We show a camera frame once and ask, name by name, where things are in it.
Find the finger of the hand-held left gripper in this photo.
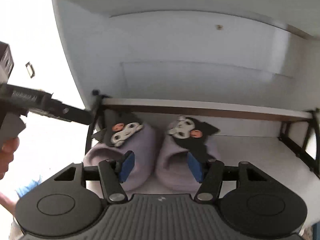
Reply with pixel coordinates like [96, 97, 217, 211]
[61, 102, 92, 125]

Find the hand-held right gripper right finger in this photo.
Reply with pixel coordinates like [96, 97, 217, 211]
[187, 152, 267, 203]

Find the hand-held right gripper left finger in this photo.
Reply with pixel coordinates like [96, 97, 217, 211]
[54, 151, 135, 203]

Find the purple slide slipper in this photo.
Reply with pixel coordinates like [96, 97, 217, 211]
[155, 115, 222, 193]
[84, 112, 158, 192]

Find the person's left hand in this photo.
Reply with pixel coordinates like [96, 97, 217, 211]
[0, 138, 20, 180]

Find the person's jeans-clad leg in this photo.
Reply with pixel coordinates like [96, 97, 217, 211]
[0, 174, 43, 240]

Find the white shoe cabinet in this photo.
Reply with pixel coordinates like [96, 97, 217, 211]
[50, 0, 320, 233]

